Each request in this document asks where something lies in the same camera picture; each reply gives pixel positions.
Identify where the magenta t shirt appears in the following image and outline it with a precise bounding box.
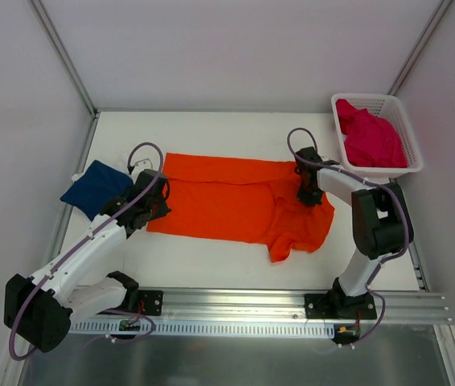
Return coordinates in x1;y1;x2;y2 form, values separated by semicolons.
335;99;408;168

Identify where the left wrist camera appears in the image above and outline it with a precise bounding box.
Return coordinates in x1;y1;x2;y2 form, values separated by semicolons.
134;158;153;169

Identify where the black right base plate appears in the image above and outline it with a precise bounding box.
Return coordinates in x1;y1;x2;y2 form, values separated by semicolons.
304;293;377;320

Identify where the white slotted cable duct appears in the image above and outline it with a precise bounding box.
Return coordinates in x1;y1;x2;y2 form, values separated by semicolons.
70;318;335;339

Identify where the folded white t shirt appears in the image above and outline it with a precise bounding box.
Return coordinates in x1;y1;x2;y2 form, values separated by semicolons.
71;151;137;182

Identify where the folded navy blue t shirt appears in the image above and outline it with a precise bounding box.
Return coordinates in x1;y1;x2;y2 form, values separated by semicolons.
60;160;133;221

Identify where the white plastic basket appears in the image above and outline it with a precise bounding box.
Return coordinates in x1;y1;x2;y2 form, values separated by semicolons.
331;92;424;179

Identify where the aluminium front rail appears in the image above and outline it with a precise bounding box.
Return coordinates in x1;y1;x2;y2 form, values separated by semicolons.
18;284;453;324

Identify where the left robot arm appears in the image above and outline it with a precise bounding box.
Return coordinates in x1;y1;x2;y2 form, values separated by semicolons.
4;169;171;360

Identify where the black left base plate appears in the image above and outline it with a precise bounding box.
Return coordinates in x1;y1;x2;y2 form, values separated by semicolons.
121;289;164;316

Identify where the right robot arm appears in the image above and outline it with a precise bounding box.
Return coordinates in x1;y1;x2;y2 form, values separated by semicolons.
294;146;413;320

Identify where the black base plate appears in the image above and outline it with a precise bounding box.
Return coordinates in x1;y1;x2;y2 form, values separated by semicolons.
304;293;377;320
121;289;164;316

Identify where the orange t shirt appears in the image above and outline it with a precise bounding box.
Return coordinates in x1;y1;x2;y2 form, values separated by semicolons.
147;153;335;263

